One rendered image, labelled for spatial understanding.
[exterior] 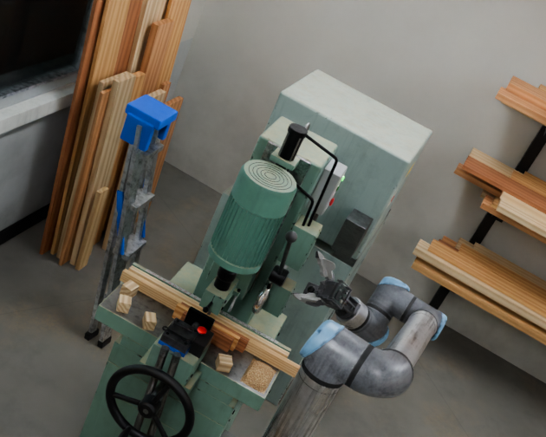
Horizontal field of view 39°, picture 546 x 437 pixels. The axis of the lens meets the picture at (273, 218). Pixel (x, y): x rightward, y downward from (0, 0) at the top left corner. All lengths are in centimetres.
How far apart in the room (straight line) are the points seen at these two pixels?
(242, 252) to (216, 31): 268
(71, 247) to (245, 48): 162
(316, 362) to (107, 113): 204
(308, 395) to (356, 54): 287
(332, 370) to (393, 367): 15
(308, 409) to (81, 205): 220
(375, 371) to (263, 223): 60
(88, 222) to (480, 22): 228
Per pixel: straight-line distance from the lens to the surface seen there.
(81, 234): 395
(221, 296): 243
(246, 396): 245
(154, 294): 258
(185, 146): 509
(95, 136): 366
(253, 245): 227
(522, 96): 400
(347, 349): 186
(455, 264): 426
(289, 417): 198
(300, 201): 244
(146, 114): 309
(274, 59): 467
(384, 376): 187
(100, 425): 280
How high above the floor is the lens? 253
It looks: 30 degrees down
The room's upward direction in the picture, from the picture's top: 25 degrees clockwise
